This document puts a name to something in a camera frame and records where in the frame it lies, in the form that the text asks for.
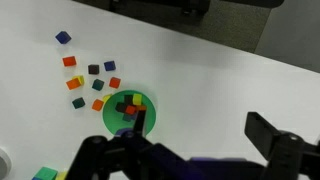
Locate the yellow block behind orange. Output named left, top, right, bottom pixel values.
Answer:
left=72, top=75, right=84, bottom=85

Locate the dark green block middle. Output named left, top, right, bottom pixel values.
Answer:
left=92, top=79, right=104, bottom=91

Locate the dark green block lower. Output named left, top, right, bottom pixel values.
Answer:
left=72, top=97, right=85, bottom=109

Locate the yellow block at bowl rim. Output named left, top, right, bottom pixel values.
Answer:
left=102, top=94, right=112, bottom=103

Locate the orange block beside yellow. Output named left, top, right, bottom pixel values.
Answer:
left=66, top=78, right=81, bottom=90

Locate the yellow block in bowl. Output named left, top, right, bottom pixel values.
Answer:
left=132, top=94, right=142, bottom=105

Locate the orange-red block upper left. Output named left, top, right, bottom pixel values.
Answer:
left=63, top=56, right=76, bottom=67

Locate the pile of colourful toy blocks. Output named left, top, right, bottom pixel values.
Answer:
left=31, top=167, right=67, bottom=180

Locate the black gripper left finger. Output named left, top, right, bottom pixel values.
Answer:
left=133, top=110, right=146, bottom=137

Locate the dark maroon block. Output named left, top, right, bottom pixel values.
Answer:
left=88, top=64, right=100, bottom=75

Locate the blue block far left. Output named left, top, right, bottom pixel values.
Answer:
left=55, top=31, right=71, bottom=44

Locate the dark green block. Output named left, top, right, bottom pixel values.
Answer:
left=72, top=97, right=85, bottom=109
left=92, top=79, right=104, bottom=91

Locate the green plastic bowl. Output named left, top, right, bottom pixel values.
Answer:
left=102, top=90, right=156, bottom=134

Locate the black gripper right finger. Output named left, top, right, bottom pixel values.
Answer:
left=244, top=112, right=281, bottom=160

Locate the blue block near maroon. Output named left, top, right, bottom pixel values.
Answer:
left=104, top=61, right=116, bottom=71

